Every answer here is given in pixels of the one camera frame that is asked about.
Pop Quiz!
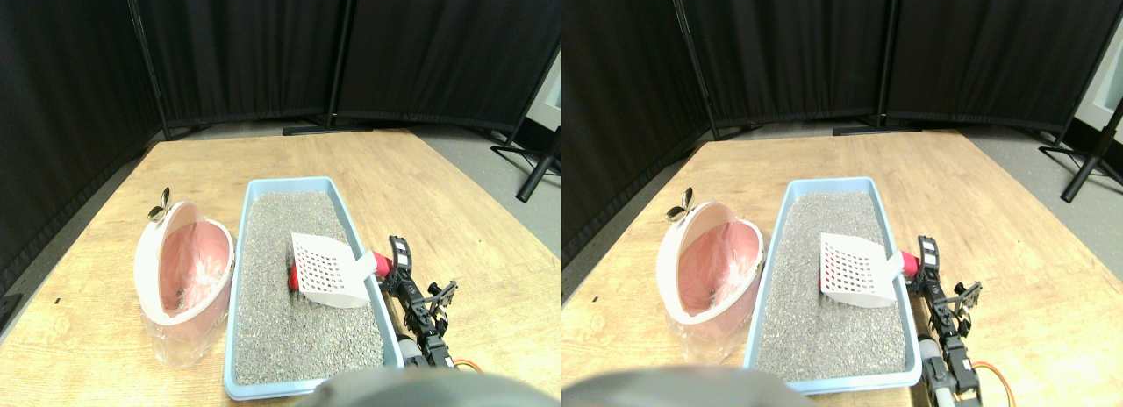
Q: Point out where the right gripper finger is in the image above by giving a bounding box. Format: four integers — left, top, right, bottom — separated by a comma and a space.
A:
917, 236, 942, 283
386, 236, 413, 283

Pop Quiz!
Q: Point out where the white scoop with red handle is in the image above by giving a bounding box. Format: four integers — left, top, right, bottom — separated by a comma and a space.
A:
288, 232, 393, 309
819, 232, 920, 305

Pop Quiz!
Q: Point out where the blue litter tray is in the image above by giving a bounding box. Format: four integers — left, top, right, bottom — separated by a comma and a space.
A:
223, 176, 406, 401
743, 176, 924, 396

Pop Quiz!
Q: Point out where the black tripod stand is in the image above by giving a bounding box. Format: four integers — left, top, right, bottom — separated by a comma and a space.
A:
1040, 100, 1123, 204
490, 126, 562, 204

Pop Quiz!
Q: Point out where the white bin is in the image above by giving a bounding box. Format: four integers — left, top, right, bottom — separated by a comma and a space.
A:
133, 187, 236, 368
656, 187, 766, 355

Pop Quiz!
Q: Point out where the black bracket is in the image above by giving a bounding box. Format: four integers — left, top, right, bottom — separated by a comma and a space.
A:
951, 281, 984, 325
425, 280, 459, 318

